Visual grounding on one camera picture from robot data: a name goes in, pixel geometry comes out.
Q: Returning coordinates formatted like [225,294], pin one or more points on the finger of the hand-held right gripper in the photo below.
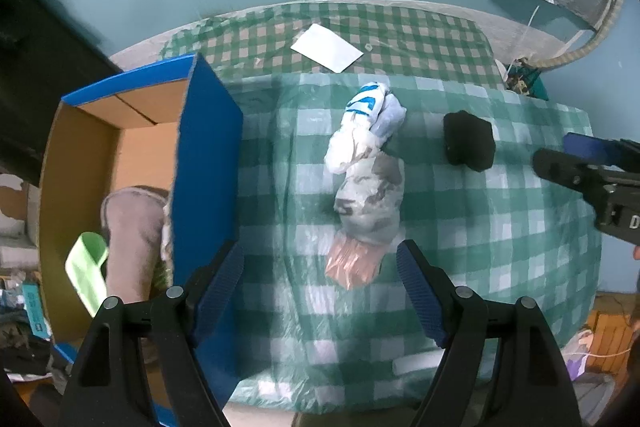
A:
[567,172]
[592,149]

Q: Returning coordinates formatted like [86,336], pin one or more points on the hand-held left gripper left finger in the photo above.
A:
[220,287]

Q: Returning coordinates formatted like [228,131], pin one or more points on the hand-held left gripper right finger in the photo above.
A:
[420,294]

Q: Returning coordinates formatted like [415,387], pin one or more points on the yellow green patterned cloth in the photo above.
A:
[161,276]

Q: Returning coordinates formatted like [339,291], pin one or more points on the grey plush cloth roll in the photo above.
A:
[132,242]

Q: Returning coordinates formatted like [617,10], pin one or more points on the white plastic bag bundle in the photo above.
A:
[367,187]

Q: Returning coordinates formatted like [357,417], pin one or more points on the light green cloth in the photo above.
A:
[85,267]

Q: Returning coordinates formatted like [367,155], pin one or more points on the cardboard box with blue edges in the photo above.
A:
[210,147]

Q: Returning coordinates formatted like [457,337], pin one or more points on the light green checked plastic tablecloth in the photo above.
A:
[490,232]

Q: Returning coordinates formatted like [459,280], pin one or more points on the basket of clutter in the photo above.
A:
[525,79]

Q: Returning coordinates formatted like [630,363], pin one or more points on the black rolled sock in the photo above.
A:
[469,141]

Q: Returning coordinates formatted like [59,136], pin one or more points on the orange wooden crate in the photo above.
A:
[612,339]

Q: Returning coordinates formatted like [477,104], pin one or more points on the teal carton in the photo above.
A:
[36,312]

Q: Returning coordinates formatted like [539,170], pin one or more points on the dark green checked tablecloth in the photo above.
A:
[425,42]

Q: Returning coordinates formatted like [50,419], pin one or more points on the white paper sheet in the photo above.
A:
[327,47]

